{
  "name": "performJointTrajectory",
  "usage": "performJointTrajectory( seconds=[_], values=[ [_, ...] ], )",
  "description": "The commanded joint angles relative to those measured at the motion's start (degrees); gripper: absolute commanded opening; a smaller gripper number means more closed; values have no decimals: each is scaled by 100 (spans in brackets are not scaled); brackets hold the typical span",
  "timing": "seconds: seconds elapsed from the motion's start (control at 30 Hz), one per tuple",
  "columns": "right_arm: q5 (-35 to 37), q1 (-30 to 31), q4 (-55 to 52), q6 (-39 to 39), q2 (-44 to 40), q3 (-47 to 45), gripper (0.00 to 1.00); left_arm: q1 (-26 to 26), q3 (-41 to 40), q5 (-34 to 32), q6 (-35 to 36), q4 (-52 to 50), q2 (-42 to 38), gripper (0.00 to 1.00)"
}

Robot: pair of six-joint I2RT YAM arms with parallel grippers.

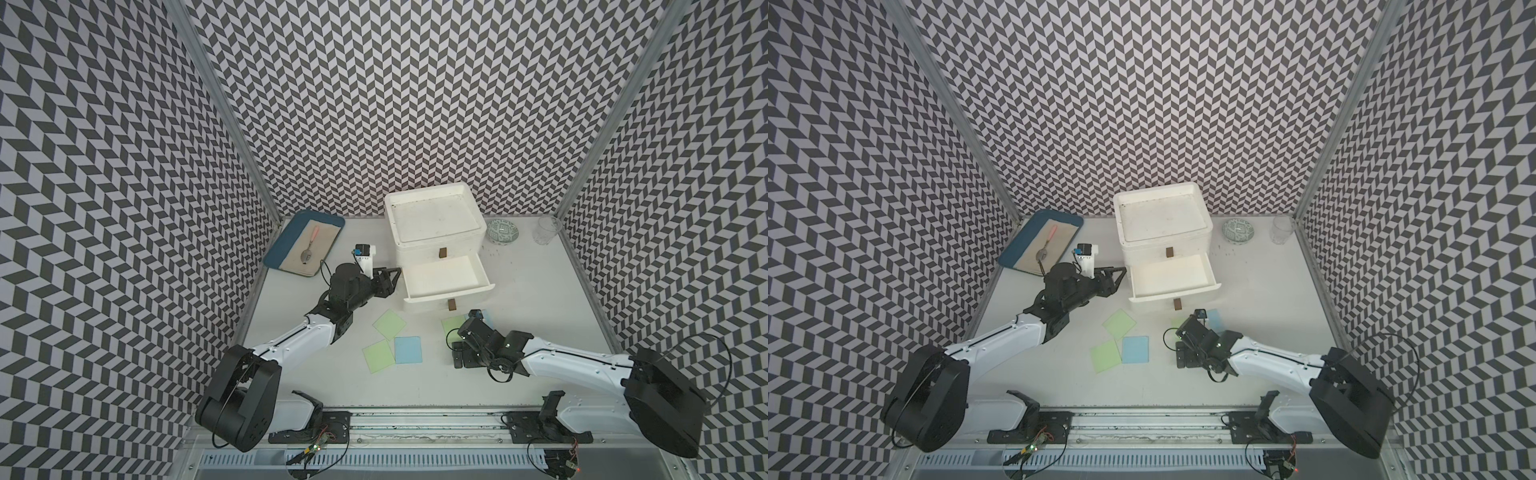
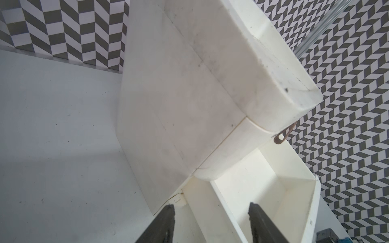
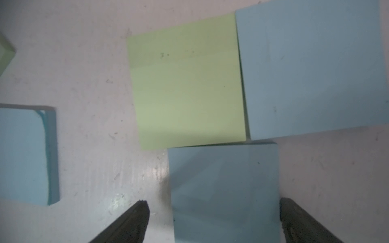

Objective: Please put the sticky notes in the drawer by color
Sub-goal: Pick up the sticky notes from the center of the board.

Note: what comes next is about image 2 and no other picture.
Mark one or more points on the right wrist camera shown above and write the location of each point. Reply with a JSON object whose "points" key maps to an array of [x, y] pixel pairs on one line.
{"points": [[329, 236]]}

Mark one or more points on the white drawer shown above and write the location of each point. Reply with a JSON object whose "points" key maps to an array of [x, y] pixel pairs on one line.
{"points": [[275, 178]]}

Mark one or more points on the white drawer cabinet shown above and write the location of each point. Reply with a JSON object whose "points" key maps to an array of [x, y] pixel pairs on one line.
{"points": [[204, 83]]}

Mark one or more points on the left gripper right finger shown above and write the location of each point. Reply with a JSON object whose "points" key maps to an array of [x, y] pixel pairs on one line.
{"points": [[262, 228]]}

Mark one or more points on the brown top drawer handle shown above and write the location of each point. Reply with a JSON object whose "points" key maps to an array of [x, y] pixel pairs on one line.
{"points": [[283, 135]]}

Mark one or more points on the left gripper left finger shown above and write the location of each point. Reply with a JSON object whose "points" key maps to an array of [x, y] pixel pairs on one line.
{"points": [[161, 229]]}

